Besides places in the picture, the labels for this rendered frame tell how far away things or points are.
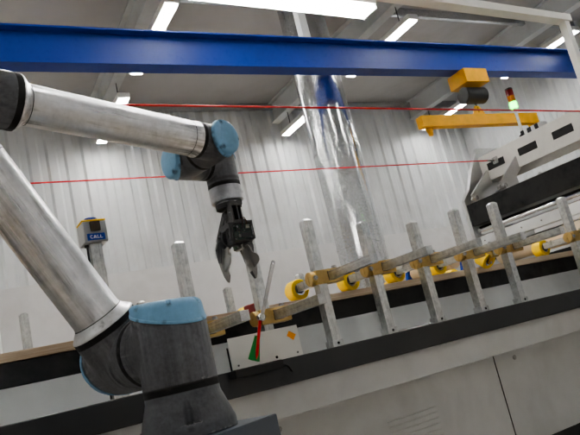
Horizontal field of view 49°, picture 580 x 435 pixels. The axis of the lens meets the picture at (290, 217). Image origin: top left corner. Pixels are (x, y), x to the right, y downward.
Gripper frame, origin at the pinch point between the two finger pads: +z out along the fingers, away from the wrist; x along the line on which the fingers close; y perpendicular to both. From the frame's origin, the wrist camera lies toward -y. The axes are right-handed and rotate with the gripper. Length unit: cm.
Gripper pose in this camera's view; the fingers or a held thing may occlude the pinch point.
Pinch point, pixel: (240, 276)
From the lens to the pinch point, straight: 174.2
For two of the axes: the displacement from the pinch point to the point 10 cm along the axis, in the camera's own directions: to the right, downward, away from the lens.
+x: 8.7, -1.0, 4.8
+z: 2.2, 9.5, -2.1
